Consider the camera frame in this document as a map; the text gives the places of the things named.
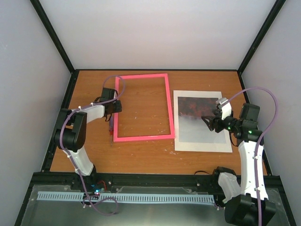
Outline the purple red screwdriver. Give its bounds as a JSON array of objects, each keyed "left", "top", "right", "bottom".
[{"left": 109, "top": 115, "right": 114, "bottom": 146}]

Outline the pink picture frame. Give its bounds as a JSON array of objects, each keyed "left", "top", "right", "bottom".
[{"left": 113, "top": 73, "right": 175, "bottom": 142}]

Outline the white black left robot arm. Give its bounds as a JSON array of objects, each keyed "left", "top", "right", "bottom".
[{"left": 51, "top": 88, "right": 122, "bottom": 190}]

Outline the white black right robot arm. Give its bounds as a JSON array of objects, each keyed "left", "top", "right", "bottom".
[{"left": 202, "top": 98, "right": 276, "bottom": 226}]

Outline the grey metal front plate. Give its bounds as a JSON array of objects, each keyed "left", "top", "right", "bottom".
[{"left": 20, "top": 185, "right": 290, "bottom": 226}]

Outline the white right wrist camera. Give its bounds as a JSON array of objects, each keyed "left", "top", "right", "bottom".
[{"left": 216, "top": 97, "right": 232, "bottom": 120}]

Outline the black table edge rail back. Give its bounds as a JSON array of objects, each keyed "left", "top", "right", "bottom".
[{"left": 76, "top": 68, "right": 238, "bottom": 72}]

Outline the black table edge rail left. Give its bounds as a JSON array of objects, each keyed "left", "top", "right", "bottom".
[{"left": 41, "top": 69, "right": 79, "bottom": 172}]

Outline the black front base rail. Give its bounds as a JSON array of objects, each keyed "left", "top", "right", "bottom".
[{"left": 30, "top": 171, "right": 280, "bottom": 196}]

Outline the light blue slotted cable duct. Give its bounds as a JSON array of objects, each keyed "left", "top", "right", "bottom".
[{"left": 37, "top": 191, "right": 214, "bottom": 205}]

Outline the black enclosure post left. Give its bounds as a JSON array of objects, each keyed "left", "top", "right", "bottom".
[{"left": 30, "top": 0, "right": 75, "bottom": 74}]

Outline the black enclosure post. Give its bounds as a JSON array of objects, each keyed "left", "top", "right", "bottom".
[
  {"left": 238, "top": 0, "right": 286, "bottom": 76},
  {"left": 30, "top": 0, "right": 75, "bottom": 74}
]

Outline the black enclosure post right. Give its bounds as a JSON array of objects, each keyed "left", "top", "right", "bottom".
[{"left": 238, "top": 0, "right": 286, "bottom": 76}]

